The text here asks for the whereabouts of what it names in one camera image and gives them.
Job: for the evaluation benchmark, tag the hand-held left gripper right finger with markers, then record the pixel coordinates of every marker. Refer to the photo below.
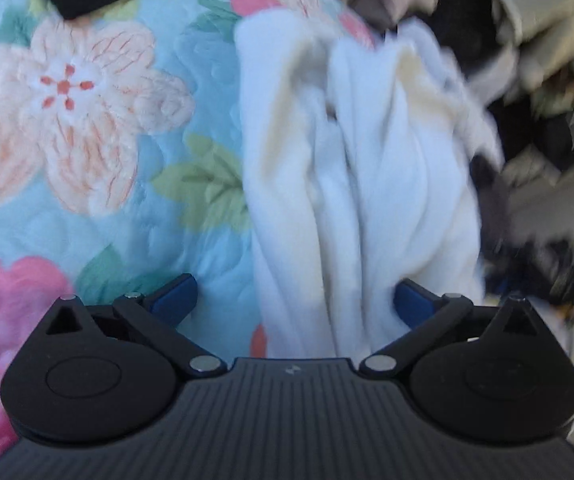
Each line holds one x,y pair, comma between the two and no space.
412,305

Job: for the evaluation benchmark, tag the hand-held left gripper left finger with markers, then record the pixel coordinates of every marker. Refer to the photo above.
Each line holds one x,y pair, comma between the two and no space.
174,300

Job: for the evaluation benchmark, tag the white garment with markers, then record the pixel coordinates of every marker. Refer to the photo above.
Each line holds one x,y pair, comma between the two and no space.
367,185

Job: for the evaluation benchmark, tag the mixed clothes pile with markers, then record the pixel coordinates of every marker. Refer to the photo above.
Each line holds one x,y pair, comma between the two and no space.
542,35

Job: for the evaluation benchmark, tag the floral bedsheet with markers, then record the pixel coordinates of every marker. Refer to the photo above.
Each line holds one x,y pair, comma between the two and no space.
117,200

